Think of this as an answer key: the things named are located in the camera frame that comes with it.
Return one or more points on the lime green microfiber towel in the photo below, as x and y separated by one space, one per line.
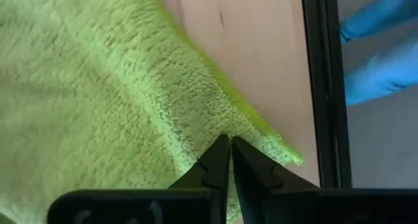
98 87

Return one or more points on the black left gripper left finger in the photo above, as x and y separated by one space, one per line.
196 204

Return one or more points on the black aluminium table frame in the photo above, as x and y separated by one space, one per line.
326 87

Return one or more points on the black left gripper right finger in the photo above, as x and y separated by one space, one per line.
294 204

